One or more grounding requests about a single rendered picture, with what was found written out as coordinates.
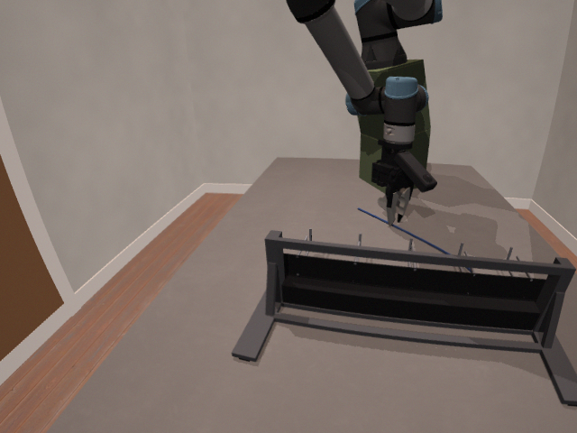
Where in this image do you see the grey free-standing rack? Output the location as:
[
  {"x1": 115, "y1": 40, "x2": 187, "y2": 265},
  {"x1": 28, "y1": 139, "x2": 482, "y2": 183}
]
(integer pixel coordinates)
[{"x1": 232, "y1": 228, "x2": 577, "y2": 407}]

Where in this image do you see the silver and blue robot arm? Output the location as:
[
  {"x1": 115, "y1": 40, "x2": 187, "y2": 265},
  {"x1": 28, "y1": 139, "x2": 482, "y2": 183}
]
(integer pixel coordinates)
[{"x1": 286, "y1": 0, "x2": 443, "y2": 192}]

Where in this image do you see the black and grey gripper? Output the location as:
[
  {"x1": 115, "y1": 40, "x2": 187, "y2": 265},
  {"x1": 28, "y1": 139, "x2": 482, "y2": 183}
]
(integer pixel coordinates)
[{"x1": 371, "y1": 139, "x2": 414, "y2": 226}]

